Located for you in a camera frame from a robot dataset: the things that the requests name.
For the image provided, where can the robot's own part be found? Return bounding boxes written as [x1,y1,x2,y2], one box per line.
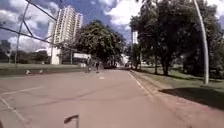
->
[63,114,81,128]

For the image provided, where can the reddish grey asphalt road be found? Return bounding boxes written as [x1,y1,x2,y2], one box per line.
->
[0,68,224,128]

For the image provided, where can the grass verge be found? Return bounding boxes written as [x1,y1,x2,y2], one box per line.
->
[129,68,224,111]

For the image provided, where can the pale lamp pole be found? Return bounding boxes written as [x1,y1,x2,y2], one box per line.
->
[192,0,210,85]

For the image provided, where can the distant tall building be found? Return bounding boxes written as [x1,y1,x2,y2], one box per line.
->
[131,30,139,45]

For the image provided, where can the tall pale building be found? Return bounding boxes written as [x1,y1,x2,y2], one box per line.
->
[46,4,84,66]

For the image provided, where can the large broad tree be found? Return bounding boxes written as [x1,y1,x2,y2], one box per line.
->
[71,19,127,68]

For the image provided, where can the low white building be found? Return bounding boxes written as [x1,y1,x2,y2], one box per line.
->
[68,51,93,66]

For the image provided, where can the group of dark trees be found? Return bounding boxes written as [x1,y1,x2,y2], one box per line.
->
[129,0,224,79]

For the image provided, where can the person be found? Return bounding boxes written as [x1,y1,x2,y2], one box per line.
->
[95,61,101,74]

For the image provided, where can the white painted edge line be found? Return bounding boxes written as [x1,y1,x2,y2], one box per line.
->
[127,71,158,101]

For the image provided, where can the low concrete wall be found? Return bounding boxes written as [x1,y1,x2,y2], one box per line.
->
[0,66,88,77]

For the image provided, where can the overhead wires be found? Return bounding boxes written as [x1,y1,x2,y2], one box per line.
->
[0,0,88,64]

